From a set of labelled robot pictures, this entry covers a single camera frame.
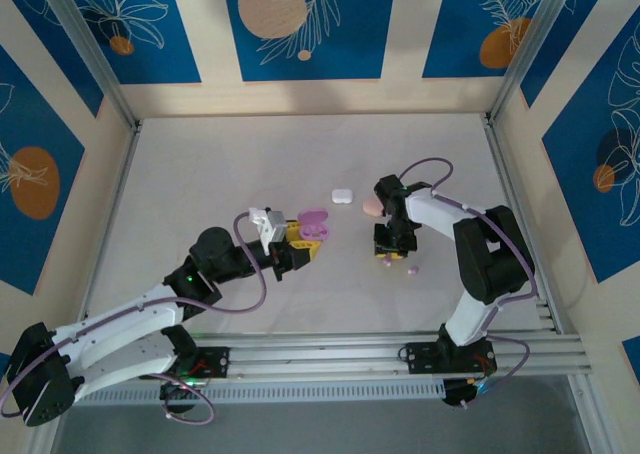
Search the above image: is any black base electronics box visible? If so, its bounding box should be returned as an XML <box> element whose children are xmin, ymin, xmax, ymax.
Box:
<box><xmin>158</xmin><ymin>377</ymin><xmax>201</xmax><ymax>415</ymax></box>
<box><xmin>442</xmin><ymin>373</ymin><xmax>501</xmax><ymax>410</ymax></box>

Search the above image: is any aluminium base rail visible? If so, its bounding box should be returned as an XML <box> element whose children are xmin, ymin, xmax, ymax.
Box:
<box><xmin>79</xmin><ymin>298</ymin><xmax>596</xmax><ymax>379</ymax></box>

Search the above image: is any aluminium table edge rail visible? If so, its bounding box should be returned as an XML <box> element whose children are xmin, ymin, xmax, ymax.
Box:
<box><xmin>27</xmin><ymin>119</ymin><xmax>145</xmax><ymax>454</ymax></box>
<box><xmin>482</xmin><ymin>113</ymin><xmax>619</xmax><ymax>454</ymax></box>

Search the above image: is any grey slotted cable duct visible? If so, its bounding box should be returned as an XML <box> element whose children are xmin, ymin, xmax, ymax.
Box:
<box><xmin>74</xmin><ymin>377</ymin><xmax>447</xmax><ymax>406</ymax></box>

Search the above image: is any aluminium frame post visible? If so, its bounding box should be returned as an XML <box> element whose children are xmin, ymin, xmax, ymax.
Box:
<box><xmin>487</xmin><ymin>0</ymin><xmax>616</xmax><ymax>128</ymax></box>
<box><xmin>34</xmin><ymin>0</ymin><xmax>142</xmax><ymax>133</ymax></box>

